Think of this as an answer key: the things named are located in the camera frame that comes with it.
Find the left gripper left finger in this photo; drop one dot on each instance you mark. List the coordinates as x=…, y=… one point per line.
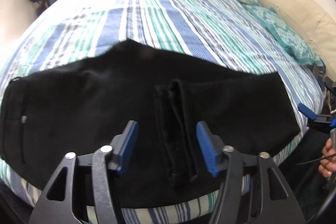
x=56, y=202

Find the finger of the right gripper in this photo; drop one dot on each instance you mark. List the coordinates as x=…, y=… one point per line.
x=330, y=100
x=309, y=114

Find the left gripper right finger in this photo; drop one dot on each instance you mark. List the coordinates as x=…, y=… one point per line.
x=271, y=199

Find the black pants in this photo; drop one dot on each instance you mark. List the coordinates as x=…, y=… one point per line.
x=81, y=106

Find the person's right hand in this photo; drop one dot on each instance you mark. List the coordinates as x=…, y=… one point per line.
x=327, y=164

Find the cream headboard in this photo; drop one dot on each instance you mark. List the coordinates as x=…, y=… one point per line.
x=313, y=24

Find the teal patterned pillow near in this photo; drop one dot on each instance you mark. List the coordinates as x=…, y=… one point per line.
x=287, y=38

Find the striped blue green bedsheet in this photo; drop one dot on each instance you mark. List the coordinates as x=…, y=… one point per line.
x=219, y=31

